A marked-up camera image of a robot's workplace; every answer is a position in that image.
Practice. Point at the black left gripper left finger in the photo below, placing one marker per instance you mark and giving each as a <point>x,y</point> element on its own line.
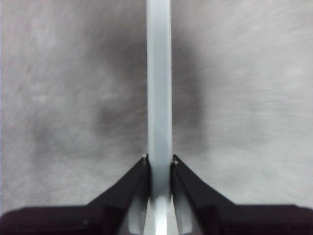
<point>73,220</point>

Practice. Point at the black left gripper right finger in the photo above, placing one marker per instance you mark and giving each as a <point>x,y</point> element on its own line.
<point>244,220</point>

